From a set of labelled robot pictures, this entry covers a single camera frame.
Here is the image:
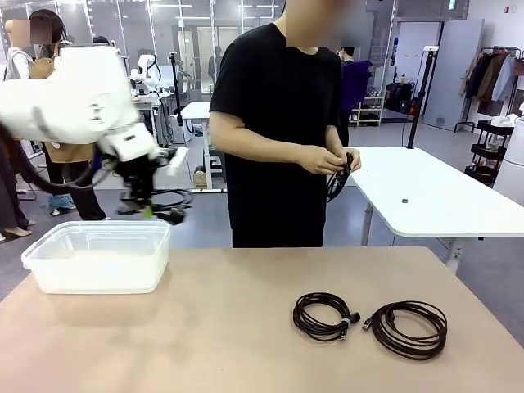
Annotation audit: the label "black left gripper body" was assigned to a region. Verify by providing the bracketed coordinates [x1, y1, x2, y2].
[116, 155, 160, 198]

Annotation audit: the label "clothes rack with coats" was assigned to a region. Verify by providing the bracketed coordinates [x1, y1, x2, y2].
[460, 45, 524, 134]

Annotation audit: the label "person's right forearm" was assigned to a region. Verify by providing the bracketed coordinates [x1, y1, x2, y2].
[209, 117, 309, 165]

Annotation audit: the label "grey work desk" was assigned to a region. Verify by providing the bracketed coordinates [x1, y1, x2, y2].
[130, 93, 165, 149]

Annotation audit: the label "black loose coiled cable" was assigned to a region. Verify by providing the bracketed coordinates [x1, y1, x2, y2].
[360, 300, 449, 362]

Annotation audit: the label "person's left hand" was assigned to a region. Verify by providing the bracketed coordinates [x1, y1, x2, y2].
[342, 147, 363, 174]

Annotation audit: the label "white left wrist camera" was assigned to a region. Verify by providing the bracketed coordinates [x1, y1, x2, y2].
[165, 146, 191, 178]

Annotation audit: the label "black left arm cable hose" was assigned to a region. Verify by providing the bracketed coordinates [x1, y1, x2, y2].
[0, 121, 124, 197]

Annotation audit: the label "thin black tripod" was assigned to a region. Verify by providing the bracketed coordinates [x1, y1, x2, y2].
[169, 51, 186, 124]

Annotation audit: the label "wooden shoe rack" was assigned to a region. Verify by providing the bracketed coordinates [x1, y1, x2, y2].
[348, 96, 386, 128]

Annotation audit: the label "person in black t-shirt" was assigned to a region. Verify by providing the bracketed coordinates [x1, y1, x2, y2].
[208, 0, 361, 249]

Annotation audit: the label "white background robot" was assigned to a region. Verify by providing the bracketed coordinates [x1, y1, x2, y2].
[129, 51, 163, 94]

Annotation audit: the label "large white table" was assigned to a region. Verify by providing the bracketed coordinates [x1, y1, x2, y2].
[346, 146, 524, 275]

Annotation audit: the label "black bags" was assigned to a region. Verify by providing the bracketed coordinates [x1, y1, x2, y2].
[386, 81, 413, 115]

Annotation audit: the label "black cable with plug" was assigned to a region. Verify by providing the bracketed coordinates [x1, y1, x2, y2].
[150, 187, 194, 227]

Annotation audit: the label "person in purple jacket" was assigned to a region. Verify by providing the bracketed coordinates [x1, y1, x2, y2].
[337, 47, 374, 148]

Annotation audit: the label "black tripod pole white top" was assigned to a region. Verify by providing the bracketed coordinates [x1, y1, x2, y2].
[406, 45, 440, 150]

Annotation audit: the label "small white desk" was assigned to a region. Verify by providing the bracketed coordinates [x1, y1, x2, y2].
[179, 101, 228, 193]

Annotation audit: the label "woman in brown apron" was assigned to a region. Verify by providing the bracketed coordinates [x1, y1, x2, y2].
[27, 8, 110, 223]

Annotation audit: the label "clear plastic storage box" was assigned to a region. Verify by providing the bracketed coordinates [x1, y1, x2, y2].
[20, 220, 172, 295]

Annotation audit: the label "black cable bundle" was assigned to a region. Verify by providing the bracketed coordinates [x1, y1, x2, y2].
[326, 151, 355, 204]

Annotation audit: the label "person's left forearm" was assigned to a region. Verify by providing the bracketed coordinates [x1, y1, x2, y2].
[325, 120, 349, 151]

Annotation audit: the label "black cable with strap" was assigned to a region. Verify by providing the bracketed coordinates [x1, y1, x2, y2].
[292, 291, 362, 342]

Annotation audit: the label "person's right hand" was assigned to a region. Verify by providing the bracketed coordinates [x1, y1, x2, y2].
[300, 145, 344, 175]

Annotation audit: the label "black utility cart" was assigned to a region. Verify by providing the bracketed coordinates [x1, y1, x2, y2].
[464, 120, 515, 186]

